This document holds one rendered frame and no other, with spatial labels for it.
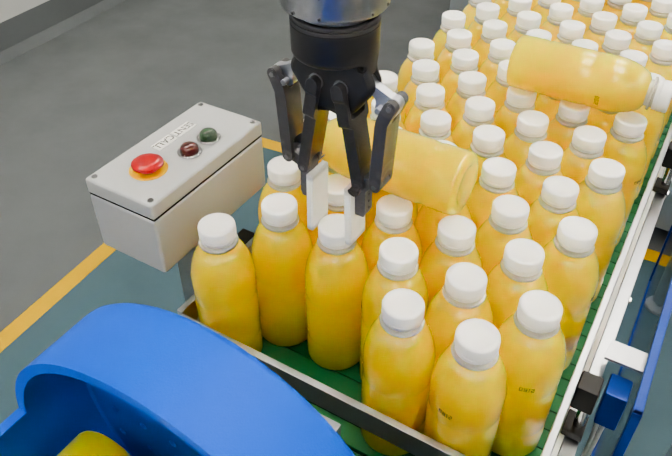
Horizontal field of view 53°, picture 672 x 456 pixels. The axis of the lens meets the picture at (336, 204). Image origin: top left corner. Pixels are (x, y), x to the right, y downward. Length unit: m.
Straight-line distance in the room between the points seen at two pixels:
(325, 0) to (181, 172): 0.33
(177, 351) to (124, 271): 1.91
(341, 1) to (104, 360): 0.30
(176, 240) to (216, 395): 0.42
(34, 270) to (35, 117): 1.01
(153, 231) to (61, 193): 1.97
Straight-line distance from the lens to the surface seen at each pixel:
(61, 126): 3.14
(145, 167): 0.78
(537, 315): 0.63
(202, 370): 0.41
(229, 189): 0.85
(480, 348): 0.59
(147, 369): 0.41
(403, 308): 0.61
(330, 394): 0.70
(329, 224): 0.69
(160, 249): 0.78
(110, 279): 2.30
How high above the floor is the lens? 1.55
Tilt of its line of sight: 39 degrees down
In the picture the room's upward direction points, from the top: straight up
